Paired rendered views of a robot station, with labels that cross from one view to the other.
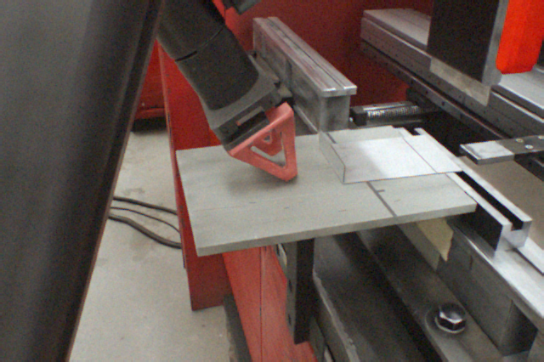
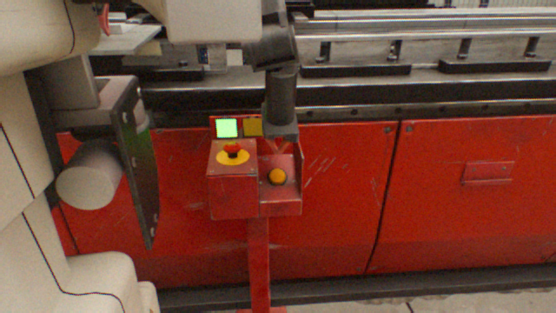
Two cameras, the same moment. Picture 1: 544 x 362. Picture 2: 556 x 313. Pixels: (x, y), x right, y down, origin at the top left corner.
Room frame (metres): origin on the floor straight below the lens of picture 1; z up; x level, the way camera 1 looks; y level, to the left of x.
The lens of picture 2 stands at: (-0.07, 0.69, 1.16)
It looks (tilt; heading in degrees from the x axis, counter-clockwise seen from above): 31 degrees down; 280
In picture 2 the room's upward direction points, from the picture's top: straight up
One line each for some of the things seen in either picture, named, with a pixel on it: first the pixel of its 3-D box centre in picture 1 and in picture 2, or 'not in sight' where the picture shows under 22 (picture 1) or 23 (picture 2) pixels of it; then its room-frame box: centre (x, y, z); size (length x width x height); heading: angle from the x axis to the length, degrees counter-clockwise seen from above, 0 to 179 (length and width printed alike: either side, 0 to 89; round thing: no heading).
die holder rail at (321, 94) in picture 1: (294, 68); not in sight; (1.02, -0.05, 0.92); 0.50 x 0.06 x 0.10; 15
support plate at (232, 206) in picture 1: (313, 178); (108, 38); (0.45, -0.04, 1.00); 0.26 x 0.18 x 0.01; 105
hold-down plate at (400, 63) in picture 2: not in sight; (354, 68); (-0.11, -0.28, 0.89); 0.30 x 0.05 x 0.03; 15
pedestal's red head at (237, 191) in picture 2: not in sight; (254, 164); (0.10, 0.04, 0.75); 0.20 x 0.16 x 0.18; 15
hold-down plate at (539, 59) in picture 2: not in sight; (493, 64); (-0.50, -0.39, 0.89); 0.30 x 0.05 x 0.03; 15
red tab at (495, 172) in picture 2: not in sight; (488, 173); (-0.54, -0.29, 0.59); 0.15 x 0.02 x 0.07; 15
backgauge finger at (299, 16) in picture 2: not in sight; (296, 10); (0.08, -0.46, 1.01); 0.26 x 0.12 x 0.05; 105
